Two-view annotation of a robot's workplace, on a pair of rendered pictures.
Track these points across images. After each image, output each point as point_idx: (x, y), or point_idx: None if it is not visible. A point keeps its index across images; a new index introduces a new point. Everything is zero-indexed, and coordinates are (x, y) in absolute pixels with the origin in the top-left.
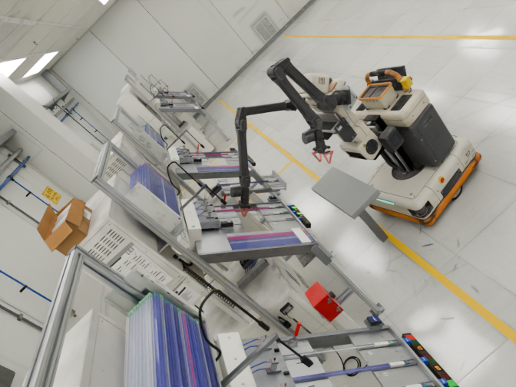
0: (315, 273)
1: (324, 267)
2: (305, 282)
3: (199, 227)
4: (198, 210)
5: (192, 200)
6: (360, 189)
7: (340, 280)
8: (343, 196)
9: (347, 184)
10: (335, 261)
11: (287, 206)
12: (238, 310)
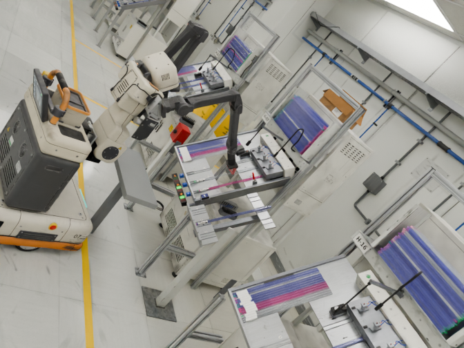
0: (160, 275)
1: (150, 270)
2: (174, 259)
3: (262, 134)
4: (272, 159)
5: (282, 166)
6: (121, 154)
7: (141, 246)
8: (137, 166)
9: (128, 167)
10: (138, 264)
11: (190, 186)
12: (235, 199)
